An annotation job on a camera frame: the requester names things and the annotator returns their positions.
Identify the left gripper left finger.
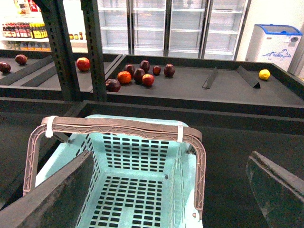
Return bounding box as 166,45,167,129
0,151,94,228

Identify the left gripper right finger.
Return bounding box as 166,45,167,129
246,151,304,228

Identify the brown basket handle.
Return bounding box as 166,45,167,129
23,116,207,217

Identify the light blue plastic basket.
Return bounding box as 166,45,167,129
35,114,204,228

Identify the dark red apple front left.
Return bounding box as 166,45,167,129
105,79,121,92

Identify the dark red apple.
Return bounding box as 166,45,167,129
105,79,121,92
164,64,175,77

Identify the dark red apple right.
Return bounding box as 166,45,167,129
164,64,175,77

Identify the white zip tie left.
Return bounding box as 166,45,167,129
45,115,57,138

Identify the white zip tie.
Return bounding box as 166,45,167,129
45,115,57,138
177,121,183,143

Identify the black lower display tray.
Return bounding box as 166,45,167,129
0,98,304,228

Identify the black display tray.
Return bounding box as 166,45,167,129
0,49,123,101
105,55,304,118
0,98,304,228

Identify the triangular black divider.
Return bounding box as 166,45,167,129
237,66,261,89

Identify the black upper display tray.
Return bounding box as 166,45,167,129
105,55,304,118

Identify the white zip tie right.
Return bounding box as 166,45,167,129
177,121,183,143

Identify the yellow lemon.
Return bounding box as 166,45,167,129
258,69,271,81

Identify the black left display tray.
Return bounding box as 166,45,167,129
0,49,123,101

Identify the flat black divider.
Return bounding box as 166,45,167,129
202,67,218,89

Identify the orange fruit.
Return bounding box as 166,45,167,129
117,71,132,84

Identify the dark fruit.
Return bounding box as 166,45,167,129
15,54,28,66
0,62,11,74

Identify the dark fruit far left upper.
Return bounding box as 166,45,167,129
15,54,28,66

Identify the white blue chest freezer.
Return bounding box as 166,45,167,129
245,24,303,71

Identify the dark plum back left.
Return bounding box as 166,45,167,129
124,64,135,76

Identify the dark plum back top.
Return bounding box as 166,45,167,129
140,60,150,74

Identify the small red plum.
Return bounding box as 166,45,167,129
152,66,161,76

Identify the white shelf with bottles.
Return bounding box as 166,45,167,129
0,0,87,53

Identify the glass door refrigerator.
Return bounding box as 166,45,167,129
98,0,250,60

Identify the red apple by post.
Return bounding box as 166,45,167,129
76,57,91,72

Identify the black perforated shelf post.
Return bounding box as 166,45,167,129
81,0,107,102

